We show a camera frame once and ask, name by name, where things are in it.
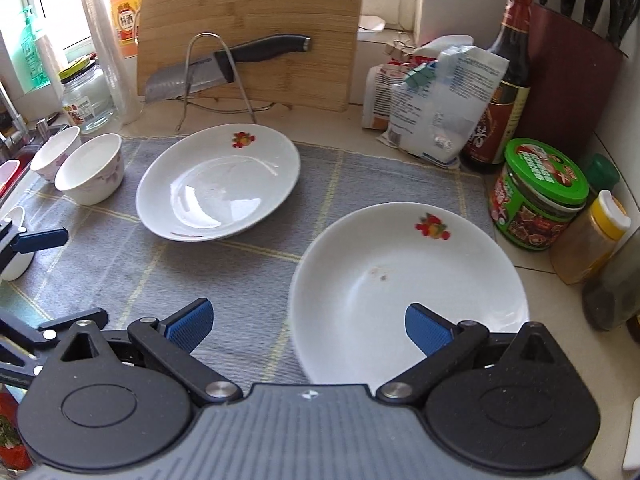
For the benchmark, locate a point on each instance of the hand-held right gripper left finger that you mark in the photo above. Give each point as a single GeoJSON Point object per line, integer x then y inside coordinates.
{"type": "Point", "coordinates": [187, 325]}

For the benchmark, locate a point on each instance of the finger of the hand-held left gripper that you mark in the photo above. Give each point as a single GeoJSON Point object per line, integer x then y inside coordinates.
{"type": "Point", "coordinates": [50, 332]}
{"type": "Point", "coordinates": [42, 240]}

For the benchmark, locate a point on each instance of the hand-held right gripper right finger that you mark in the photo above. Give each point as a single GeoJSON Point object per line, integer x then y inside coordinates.
{"type": "Point", "coordinates": [427, 330]}

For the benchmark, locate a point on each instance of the white bowl pink flowers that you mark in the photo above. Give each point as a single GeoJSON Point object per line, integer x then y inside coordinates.
{"type": "Point", "coordinates": [52, 152]}
{"type": "Point", "coordinates": [27, 262]}

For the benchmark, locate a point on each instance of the white plate fruit print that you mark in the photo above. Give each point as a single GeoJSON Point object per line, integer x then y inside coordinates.
{"type": "Point", "coordinates": [197, 238]}
{"type": "Point", "coordinates": [215, 185]}
{"type": "Point", "coordinates": [400, 285]}

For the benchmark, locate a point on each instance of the grey checked dish mat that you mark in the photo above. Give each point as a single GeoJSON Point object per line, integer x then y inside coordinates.
{"type": "Point", "coordinates": [225, 280]}

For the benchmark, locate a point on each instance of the red basin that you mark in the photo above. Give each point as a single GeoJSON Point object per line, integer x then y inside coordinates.
{"type": "Point", "coordinates": [7, 185]}

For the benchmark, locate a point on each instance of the red printed bag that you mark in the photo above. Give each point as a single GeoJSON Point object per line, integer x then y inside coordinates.
{"type": "Point", "coordinates": [10, 430]}

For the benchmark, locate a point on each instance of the metal faucet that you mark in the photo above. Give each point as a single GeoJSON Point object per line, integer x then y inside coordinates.
{"type": "Point", "coordinates": [10, 120]}

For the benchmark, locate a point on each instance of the glass jar yellow lid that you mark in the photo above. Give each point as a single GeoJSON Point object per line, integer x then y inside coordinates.
{"type": "Point", "coordinates": [87, 100]}

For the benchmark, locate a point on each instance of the green lid sauce jar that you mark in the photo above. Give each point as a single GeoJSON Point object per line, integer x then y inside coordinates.
{"type": "Point", "coordinates": [540, 195]}

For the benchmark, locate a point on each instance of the stack of clear plastic cups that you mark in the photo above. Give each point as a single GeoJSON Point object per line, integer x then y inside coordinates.
{"type": "Point", "coordinates": [107, 70]}

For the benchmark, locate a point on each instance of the yellow cap spice bottle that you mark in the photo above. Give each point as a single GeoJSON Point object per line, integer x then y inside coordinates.
{"type": "Point", "coordinates": [590, 245]}

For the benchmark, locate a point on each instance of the green detergent bottle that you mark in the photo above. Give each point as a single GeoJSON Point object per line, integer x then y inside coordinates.
{"type": "Point", "coordinates": [27, 55]}

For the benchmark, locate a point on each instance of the white blue plastic bag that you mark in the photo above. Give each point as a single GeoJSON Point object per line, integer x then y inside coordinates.
{"type": "Point", "coordinates": [440, 105]}

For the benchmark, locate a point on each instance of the dark soy sauce bottle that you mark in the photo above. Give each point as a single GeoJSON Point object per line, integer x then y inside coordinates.
{"type": "Point", "coordinates": [500, 110]}

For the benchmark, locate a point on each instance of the small green cap bottle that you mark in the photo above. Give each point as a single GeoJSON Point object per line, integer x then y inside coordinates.
{"type": "Point", "coordinates": [602, 175]}

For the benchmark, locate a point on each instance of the white clipped food bag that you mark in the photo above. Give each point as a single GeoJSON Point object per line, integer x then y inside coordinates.
{"type": "Point", "coordinates": [380, 100]}

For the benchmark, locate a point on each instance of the orange cooking wine bottle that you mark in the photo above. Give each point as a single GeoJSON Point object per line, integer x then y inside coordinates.
{"type": "Point", "coordinates": [125, 20]}

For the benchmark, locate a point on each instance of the dark red knife block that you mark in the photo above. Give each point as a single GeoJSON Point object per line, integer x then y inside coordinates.
{"type": "Point", "coordinates": [570, 85]}

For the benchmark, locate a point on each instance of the binder clip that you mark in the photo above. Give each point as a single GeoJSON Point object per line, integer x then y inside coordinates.
{"type": "Point", "coordinates": [395, 45]}

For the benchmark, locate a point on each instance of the bamboo cutting board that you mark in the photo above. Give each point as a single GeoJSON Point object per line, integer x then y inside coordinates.
{"type": "Point", "coordinates": [250, 20]}

